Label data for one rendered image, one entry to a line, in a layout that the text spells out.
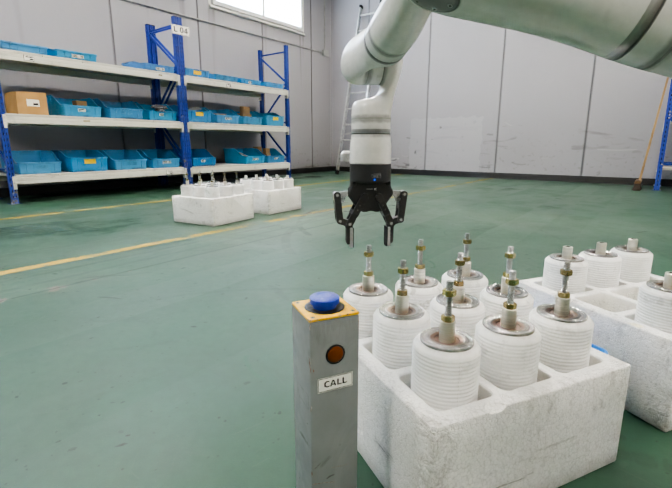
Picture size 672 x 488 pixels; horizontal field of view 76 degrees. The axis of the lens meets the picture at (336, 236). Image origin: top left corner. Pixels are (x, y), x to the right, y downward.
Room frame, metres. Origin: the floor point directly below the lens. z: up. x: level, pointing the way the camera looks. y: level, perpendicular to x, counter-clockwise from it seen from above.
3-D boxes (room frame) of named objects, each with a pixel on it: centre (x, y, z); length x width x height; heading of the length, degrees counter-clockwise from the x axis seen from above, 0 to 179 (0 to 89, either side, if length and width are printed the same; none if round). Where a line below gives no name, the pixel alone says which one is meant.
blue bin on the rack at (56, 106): (4.54, 2.70, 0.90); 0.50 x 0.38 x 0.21; 54
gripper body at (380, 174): (0.78, -0.06, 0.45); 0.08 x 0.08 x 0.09
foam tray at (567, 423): (0.72, -0.22, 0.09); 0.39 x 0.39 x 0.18; 24
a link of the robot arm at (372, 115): (0.79, -0.07, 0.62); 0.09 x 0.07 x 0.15; 100
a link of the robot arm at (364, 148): (0.80, -0.06, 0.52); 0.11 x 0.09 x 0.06; 8
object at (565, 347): (0.67, -0.37, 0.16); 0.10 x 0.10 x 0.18
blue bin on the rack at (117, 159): (4.86, 2.42, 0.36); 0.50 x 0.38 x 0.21; 54
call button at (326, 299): (0.54, 0.02, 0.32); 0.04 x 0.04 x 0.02
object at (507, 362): (0.62, -0.27, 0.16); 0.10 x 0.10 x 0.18
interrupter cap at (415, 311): (0.68, -0.11, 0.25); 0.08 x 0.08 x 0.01
